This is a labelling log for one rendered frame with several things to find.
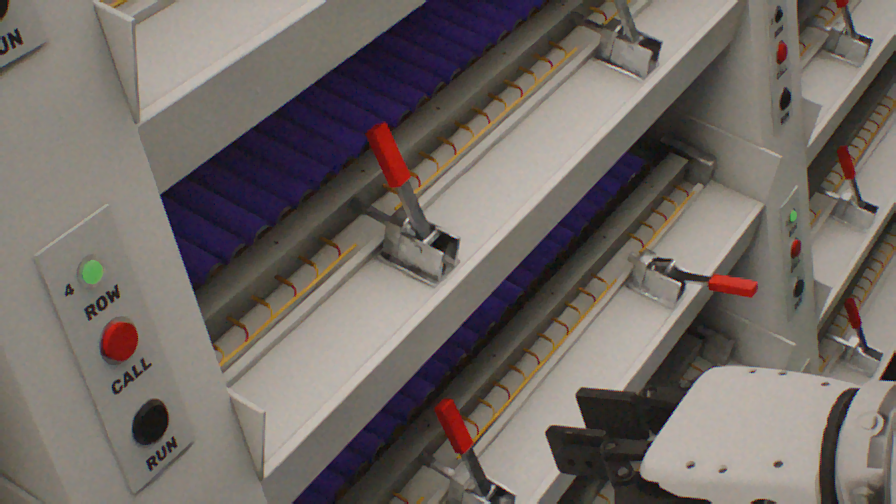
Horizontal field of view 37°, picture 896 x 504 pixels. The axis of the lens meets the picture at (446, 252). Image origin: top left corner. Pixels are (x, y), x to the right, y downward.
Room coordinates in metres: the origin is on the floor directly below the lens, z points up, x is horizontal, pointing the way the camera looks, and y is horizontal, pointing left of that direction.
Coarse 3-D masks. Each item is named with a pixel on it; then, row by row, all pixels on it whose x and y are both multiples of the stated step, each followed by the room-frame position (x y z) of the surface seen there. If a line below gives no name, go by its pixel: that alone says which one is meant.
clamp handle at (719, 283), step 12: (672, 264) 0.86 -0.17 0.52; (672, 276) 0.85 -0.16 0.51; (684, 276) 0.85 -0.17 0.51; (696, 276) 0.85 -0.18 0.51; (708, 276) 0.84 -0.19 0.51; (720, 276) 0.84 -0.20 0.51; (720, 288) 0.83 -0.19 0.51; (732, 288) 0.82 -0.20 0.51; (744, 288) 0.82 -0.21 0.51; (756, 288) 0.82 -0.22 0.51
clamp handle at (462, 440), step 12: (444, 408) 0.66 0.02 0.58; (456, 408) 0.67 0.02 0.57; (444, 420) 0.66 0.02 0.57; (456, 420) 0.67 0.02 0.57; (456, 432) 0.66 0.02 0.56; (468, 432) 0.67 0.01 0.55; (456, 444) 0.66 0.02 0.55; (468, 444) 0.66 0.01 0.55; (468, 456) 0.66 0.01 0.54; (468, 468) 0.66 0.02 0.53; (480, 468) 0.66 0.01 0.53; (480, 480) 0.66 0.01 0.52; (480, 492) 0.66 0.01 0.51
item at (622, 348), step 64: (704, 128) 1.00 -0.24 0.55; (704, 192) 0.99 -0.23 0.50; (768, 192) 0.97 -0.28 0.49; (704, 256) 0.91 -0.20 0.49; (576, 320) 0.83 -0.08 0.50; (640, 320) 0.83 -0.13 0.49; (512, 384) 0.77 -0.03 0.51; (576, 384) 0.77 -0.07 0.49; (640, 384) 0.81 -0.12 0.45; (448, 448) 0.71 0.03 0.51; (512, 448) 0.71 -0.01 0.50
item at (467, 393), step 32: (672, 160) 0.99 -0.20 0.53; (640, 192) 0.95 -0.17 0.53; (608, 224) 0.91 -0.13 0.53; (640, 224) 0.94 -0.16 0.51; (576, 256) 0.87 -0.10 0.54; (608, 256) 0.89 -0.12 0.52; (544, 288) 0.84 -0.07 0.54; (576, 288) 0.85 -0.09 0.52; (608, 288) 0.86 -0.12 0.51; (512, 320) 0.80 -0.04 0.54; (544, 320) 0.81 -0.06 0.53; (480, 352) 0.77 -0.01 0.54; (512, 352) 0.78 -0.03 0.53; (480, 384) 0.74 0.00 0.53; (416, 448) 0.69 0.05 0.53; (384, 480) 0.66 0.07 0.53
